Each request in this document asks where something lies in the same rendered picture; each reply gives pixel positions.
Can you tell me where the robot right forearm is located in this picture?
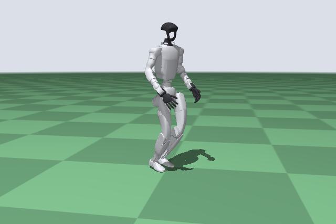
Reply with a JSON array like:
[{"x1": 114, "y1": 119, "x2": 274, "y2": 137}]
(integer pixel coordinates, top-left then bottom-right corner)
[{"x1": 145, "y1": 69, "x2": 164, "y2": 95}]

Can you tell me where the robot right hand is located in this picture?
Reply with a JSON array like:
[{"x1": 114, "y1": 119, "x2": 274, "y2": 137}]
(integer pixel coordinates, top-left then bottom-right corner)
[{"x1": 157, "y1": 88, "x2": 178, "y2": 110}]

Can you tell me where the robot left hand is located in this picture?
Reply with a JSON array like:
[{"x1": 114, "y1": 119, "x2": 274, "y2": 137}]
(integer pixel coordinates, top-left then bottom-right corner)
[{"x1": 190, "y1": 83, "x2": 201, "y2": 103}]

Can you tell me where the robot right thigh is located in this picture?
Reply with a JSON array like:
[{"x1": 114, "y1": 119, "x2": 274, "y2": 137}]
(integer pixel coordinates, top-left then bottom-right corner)
[{"x1": 152, "y1": 95, "x2": 171, "y2": 143}]

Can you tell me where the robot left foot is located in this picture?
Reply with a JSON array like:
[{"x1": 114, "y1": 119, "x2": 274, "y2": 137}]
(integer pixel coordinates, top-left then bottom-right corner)
[{"x1": 158, "y1": 157, "x2": 174, "y2": 167}]

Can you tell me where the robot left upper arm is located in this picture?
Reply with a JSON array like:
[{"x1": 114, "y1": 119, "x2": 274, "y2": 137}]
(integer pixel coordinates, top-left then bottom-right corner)
[{"x1": 176, "y1": 47, "x2": 185, "y2": 74}]

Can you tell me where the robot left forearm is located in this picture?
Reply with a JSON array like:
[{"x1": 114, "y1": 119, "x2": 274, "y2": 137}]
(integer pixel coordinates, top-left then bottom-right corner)
[{"x1": 180, "y1": 71, "x2": 192, "y2": 89}]

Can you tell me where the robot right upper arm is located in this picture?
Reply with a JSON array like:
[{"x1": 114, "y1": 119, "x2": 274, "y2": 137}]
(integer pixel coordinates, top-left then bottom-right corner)
[{"x1": 144, "y1": 47, "x2": 162, "y2": 75}]

